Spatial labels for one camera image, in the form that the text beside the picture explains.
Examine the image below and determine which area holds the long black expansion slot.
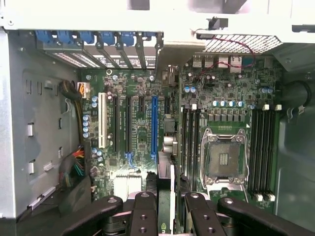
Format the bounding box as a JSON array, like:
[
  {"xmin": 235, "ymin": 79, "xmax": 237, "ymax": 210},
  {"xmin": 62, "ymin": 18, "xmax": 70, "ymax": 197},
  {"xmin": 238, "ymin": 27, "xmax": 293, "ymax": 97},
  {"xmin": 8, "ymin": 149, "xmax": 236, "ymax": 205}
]
[
  {"xmin": 113, "ymin": 95, "xmax": 121, "ymax": 152},
  {"xmin": 125, "ymin": 95, "xmax": 132, "ymax": 152}
]

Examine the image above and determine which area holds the CPU socket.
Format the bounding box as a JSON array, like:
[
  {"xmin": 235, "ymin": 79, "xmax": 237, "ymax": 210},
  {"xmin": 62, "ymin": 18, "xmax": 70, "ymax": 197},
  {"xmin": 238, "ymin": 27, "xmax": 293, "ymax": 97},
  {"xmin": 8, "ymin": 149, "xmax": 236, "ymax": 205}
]
[{"xmin": 199, "ymin": 127, "xmax": 250, "ymax": 190}]

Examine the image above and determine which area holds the silver chipset heatsink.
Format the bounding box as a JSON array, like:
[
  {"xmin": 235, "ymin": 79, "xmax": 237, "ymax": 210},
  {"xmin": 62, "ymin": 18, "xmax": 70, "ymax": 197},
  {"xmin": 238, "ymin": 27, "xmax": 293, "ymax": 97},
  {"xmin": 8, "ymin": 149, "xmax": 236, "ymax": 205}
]
[{"xmin": 113, "ymin": 172, "xmax": 143, "ymax": 197}]

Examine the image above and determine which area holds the open black PC case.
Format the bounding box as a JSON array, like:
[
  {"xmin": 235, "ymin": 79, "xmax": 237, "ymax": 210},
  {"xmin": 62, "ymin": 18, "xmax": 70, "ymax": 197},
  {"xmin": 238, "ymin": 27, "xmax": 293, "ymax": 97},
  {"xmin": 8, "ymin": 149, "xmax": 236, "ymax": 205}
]
[{"xmin": 0, "ymin": 0, "xmax": 315, "ymax": 236}]

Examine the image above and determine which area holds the black intrusion switch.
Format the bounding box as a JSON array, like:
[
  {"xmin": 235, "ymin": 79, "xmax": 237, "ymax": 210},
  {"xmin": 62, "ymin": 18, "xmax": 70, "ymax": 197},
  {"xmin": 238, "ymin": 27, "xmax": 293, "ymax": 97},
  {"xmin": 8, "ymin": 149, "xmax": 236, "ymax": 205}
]
[{"xmin": 206, "ymin": 16, "xmax": 229, "ymax": 30}]

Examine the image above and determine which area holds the coloured power wire bundle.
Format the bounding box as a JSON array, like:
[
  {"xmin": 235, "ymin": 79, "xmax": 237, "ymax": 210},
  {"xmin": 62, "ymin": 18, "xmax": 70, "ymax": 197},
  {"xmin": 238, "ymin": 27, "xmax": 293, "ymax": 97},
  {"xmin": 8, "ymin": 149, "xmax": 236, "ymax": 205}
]
[{"xmin": 59, "ymin": 145, "xmax": 86, "ymax": 191}]

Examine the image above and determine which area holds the white PCI expansion slot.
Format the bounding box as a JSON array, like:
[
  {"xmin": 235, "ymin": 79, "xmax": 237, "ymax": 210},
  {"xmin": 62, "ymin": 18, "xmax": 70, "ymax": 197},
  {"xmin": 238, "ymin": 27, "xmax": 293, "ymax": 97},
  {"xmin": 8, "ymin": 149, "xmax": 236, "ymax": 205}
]
[{"xmin": 98, "ymin": 92, "xmax": 108, "ymax": 148}]

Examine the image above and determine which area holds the black RAM slot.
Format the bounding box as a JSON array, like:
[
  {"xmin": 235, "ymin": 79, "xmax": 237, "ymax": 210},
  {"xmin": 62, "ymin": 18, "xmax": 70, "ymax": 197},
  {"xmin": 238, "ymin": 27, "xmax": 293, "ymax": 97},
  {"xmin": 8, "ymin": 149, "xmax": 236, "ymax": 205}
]
[
  {"xmin": 182, "ymin": 105, "xmax": 189, "ymax": 177},
  {"xmin": 188, "ymin": 104, "xmax": 194, "ymax": 179},
  {"xmin": 269, "ymin": 104, "xmax": 277, "ymax": 202},
  {"xmin": 249, "ymin": 105, "xmax": 257, "ymax": 201},
  {"xmin": 255, "ymin": 105, "xmax": 263, "ymax": 202},
  {"xmin": 262, "ymin": 104, "xmax": 270, "ymax": 202}
]

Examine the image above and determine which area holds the blue expansion slot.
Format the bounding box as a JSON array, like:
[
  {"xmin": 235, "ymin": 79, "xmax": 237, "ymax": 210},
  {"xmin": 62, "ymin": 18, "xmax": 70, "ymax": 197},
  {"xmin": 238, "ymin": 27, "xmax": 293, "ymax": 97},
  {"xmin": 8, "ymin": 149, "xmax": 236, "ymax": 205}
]
[{"xmin": 151, "ymin": 95, "xmax": 158, "ymax": 161}]

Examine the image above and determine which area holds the green motherboard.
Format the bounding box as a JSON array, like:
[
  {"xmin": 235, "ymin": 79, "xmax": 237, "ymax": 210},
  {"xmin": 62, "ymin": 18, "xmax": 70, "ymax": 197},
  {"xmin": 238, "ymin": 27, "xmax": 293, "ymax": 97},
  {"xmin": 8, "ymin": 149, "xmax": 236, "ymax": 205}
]
[{"xmin": 78, "ymin": 55, "xmax": 284, "ymax": 214}]

